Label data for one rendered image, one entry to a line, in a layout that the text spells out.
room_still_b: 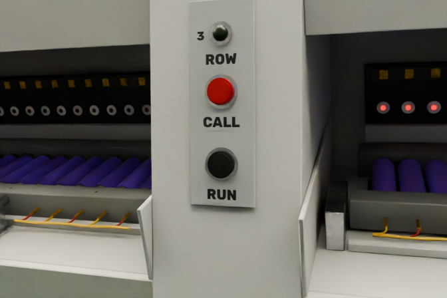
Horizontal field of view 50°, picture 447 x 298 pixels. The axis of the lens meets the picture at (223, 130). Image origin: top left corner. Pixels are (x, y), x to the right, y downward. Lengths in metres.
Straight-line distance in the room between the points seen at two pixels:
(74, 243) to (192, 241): 0.11
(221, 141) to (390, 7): 0.12
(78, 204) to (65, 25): 0.14
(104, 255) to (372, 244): 0.18
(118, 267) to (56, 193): 0.10
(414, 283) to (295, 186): 0.09
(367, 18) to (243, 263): 0.16
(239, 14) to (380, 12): 0.08
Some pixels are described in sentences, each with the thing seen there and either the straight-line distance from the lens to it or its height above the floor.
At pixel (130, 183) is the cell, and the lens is 0.41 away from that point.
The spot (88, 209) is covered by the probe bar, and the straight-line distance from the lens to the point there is 0.40.
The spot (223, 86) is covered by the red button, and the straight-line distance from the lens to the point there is 0.28.
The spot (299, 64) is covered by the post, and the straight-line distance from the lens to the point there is 0.28.
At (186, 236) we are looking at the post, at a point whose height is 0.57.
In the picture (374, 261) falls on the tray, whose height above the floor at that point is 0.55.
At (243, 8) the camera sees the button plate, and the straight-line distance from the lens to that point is 0.29.
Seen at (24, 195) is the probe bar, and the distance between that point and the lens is 0.43.
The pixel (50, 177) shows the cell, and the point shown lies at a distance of 0.46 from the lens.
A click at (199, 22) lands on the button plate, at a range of 0.29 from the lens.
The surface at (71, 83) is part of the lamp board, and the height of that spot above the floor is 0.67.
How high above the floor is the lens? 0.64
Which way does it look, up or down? 2 degrees down
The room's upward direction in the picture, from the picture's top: straight up
